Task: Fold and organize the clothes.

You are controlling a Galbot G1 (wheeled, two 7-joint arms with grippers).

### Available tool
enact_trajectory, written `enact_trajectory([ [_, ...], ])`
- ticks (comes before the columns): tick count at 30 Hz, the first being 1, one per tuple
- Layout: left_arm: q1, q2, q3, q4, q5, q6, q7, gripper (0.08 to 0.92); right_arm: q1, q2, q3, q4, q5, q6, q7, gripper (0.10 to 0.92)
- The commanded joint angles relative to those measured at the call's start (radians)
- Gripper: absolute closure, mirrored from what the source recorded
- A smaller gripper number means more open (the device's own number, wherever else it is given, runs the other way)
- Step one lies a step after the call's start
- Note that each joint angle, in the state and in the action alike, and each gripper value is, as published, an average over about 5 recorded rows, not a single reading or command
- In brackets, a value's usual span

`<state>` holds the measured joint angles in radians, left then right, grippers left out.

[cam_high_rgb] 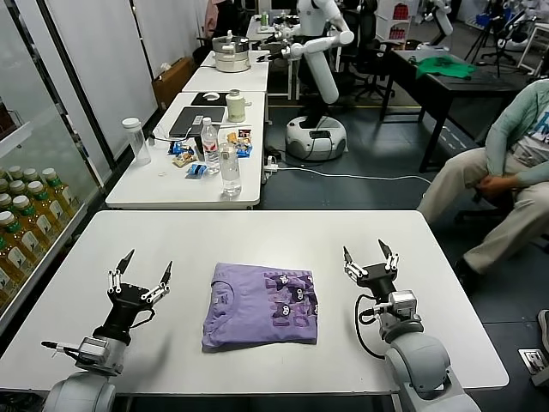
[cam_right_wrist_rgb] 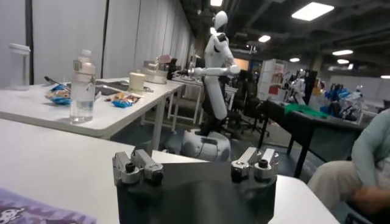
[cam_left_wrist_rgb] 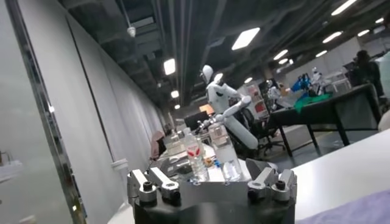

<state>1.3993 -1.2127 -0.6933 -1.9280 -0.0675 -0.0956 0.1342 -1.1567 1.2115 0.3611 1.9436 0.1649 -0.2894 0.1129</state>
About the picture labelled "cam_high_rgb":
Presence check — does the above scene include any white robot arm with black joint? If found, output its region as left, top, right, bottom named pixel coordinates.
left=421, top=0, right=455, bottom=46

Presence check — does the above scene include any silver floor outlet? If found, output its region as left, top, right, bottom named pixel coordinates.
left=518, top=348, right=549, bottom=375

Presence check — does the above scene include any cream mug with lid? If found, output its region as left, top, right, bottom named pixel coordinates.
left=225, top=88, right=252, bottom=124

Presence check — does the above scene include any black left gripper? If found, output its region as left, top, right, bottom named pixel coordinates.
left=93, top=248, right=174, bottom=345

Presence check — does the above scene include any white charging cable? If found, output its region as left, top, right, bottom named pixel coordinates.
left=149, top=123, right=202, bottom=142

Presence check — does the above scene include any white steamer pot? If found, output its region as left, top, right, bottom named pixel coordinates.
left=210, top=28, right=251, bottom=74

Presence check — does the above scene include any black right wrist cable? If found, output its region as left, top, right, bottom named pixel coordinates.
left=353, top=293, right=392, bottom=360

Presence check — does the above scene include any glass door cabinet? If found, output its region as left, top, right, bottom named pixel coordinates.
left=0, top=0, right=115, bottom=327

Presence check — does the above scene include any white side table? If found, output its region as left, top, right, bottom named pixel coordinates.
left=105, top=91, right=265, bottom=211

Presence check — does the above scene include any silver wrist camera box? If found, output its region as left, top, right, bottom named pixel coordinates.
left=387, top=289, right=418, bottom=321
left=75, top=336, right=115, bottom=375

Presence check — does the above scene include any white floor cable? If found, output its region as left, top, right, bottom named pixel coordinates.
left=274, top=164, right=434, bottom=184

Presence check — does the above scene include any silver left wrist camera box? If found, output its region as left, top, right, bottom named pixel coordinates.
left=75, top=336, right=115, bottom=375

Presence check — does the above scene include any grey closed laptop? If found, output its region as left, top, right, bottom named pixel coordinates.
left=167, top=106, right=226, bottom=139

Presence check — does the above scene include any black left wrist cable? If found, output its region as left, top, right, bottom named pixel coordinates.
left=40, top=339, right=85, bottom=367

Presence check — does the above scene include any purple t-shirt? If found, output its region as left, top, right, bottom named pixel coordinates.
left=201, top=262, right=321, bottom=354

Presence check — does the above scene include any brown cardboard box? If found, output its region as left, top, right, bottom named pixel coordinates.
left=151, top=56, right=196, bottom=110

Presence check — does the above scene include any seated person in green shirt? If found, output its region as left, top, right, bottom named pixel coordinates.
left=415, top=78, right=549, bottom=276

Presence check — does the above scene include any large clear water bottle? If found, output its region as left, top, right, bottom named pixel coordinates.
left=219, top=142, right=243, bottom=198

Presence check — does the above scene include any white shelf with red boxes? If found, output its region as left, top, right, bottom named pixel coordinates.
left=384, top=0, right=413, bottom=43

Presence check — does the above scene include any black office chair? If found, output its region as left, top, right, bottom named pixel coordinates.
left=337, top=7, right=396, bottom=102

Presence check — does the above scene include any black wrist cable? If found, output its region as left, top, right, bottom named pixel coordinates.
left=40, top=339, right=85, bottom=367
left=353, top=293, right=392, bottom=360

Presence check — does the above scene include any black mouse pad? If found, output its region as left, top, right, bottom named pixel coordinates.
left=190, top=91, right=228, bottom=107

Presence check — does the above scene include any clear tumbler with white lid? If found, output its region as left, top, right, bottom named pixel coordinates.
left=121, top=118, right=153, bottom=167

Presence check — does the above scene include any large blue snack packet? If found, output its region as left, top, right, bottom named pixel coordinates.
left=233, top=138, right=255, bottom=159

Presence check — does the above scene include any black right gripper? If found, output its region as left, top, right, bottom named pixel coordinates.
left=341, top=238, right=401, bottom=298

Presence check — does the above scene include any white table with steamer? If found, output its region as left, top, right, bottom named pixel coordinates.
left=179, top=49, right=270, bottom=93

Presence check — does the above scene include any water bottle with red label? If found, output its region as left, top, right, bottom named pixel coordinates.
left=200, top=117, right=221, bottom=174

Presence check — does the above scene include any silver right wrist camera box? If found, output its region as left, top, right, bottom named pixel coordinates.
left=387, top=289, right=418, bottom=321

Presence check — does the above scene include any black desk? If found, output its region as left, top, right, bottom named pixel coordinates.
left=378, top=48, right=522, bottom=173

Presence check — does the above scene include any white humanoid robot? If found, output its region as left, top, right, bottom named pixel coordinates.
left=256, top=0, right=355, bottom=162

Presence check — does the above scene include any person in pink top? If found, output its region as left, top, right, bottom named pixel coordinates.
left=202, top=0, right=220, bottom=40

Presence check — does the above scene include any green cloth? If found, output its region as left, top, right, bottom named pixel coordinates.
left=413, top=55, right=477, bottom=81

